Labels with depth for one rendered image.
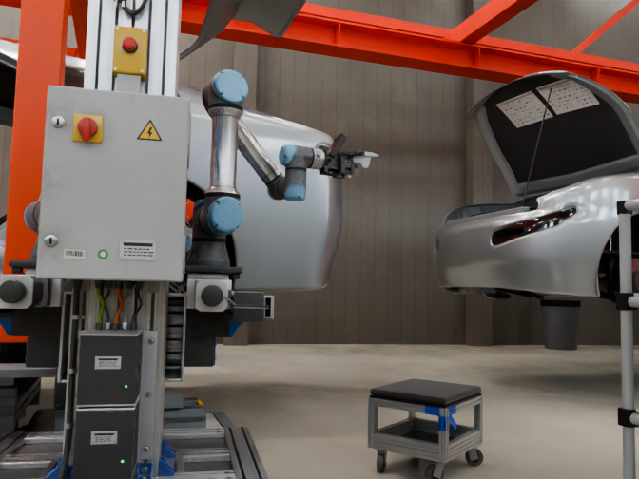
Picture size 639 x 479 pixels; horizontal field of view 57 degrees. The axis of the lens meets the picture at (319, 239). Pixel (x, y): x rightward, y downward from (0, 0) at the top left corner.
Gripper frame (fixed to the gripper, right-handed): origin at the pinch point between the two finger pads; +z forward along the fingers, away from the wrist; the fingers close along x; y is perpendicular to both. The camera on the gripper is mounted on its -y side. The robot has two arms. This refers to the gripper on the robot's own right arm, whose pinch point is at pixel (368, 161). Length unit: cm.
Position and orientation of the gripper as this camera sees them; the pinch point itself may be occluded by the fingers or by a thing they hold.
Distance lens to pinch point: 225.6
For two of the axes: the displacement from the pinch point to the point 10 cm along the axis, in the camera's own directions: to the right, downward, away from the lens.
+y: 0.3, 9.8, -2.0
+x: 4.5, -2.0, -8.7
